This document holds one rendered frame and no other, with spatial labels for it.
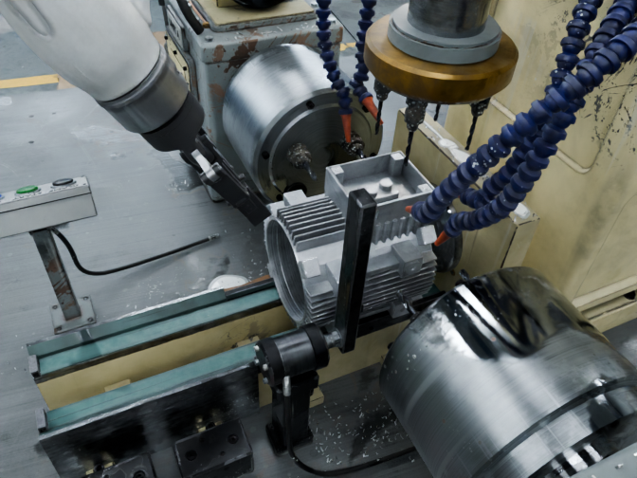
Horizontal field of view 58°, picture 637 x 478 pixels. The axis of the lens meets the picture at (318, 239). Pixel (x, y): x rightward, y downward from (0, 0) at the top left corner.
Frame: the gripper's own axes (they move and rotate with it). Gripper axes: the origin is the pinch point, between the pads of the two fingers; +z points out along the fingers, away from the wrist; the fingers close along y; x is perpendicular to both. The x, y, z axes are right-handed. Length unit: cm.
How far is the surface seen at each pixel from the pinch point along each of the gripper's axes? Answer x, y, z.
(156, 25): 14, 313, 120
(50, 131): 36, 78, 14
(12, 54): 89, 299, 77
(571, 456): -13.6, -46.8, 7.2
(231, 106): -5.1, 28.1, 5.0
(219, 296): 13.5, 0.5, 12.6
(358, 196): -11.9, -19.4, -10.1
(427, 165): -24.8, -1.5, 14.2
